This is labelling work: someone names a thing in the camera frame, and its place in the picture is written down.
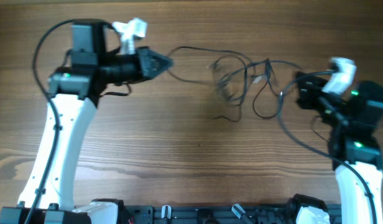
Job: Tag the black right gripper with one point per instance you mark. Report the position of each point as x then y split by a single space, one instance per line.
308 92

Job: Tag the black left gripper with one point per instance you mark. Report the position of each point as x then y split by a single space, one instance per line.
143 62

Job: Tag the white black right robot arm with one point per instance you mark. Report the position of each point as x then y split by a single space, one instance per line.
358 159

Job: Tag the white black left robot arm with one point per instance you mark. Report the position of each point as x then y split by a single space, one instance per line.
102 53

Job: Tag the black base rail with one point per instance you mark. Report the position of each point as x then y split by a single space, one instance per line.
258 214

